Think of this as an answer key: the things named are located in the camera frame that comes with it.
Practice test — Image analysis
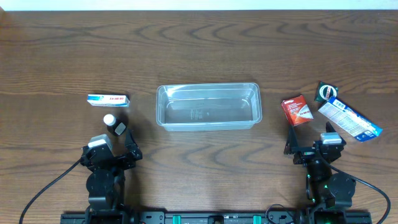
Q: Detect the long blue white box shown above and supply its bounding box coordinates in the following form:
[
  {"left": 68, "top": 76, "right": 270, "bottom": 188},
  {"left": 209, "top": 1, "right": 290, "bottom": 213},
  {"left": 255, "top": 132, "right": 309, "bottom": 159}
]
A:
[{"left": 318, "top": 96, "right": 383, "bottom": 142}]

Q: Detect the red medicine box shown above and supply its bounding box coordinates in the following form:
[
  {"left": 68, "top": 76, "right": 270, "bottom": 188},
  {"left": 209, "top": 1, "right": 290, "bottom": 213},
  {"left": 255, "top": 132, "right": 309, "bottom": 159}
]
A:
[{"left": 281, "top": 95, "right": 313, "bottom": 126}]

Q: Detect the green box round label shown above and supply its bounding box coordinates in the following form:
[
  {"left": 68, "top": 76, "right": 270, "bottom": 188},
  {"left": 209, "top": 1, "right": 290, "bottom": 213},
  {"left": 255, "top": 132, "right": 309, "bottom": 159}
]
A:
[{"left": 314, "top": 82, "right": 338, "bottom": 103}]

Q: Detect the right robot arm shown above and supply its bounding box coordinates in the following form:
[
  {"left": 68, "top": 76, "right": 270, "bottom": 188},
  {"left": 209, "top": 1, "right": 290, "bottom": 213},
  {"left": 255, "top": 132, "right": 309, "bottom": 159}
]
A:
[{"left": 284, "top": 123, "right": 356, "bottom": 223}]

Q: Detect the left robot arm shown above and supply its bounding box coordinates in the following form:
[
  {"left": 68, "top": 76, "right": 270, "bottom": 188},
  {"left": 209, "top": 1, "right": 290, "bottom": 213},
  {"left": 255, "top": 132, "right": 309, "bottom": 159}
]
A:
[{"left": 80, "top": 129, "right": 142, "bottom": 219}]

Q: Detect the clear plastic container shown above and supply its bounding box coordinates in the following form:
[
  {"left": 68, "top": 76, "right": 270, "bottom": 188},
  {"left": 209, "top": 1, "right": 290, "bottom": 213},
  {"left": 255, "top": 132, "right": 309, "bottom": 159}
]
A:
[{"left": 155, "top": 83, "right": 262, "bottom": 132}]

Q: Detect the brown bottle white cap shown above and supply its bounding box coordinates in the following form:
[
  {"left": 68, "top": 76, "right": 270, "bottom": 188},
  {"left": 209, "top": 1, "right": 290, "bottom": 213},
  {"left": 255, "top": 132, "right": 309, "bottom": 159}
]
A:
[{"left": 103, "top": 114, "right": 127, "bottom": 136}]

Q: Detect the white blue Panadol box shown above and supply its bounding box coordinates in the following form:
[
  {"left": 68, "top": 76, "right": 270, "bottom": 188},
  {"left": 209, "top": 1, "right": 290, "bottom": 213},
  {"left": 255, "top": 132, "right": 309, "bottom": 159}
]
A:
[{"left": 87, "top": 95, "right": 130, "bottom": 107}]

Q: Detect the left black cable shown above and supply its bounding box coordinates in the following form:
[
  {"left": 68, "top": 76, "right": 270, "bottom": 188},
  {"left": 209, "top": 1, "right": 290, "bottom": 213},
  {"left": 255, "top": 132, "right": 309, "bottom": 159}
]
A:
[{"left": 18, "top": 158, "right": 84, "bottom": 224}]

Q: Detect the black mounting rail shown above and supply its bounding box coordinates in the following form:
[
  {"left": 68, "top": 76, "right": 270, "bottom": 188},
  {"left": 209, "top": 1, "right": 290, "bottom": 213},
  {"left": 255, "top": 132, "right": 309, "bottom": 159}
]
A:
[{"left": 60, "top": 210, "right": 373, "bottom": 224}]

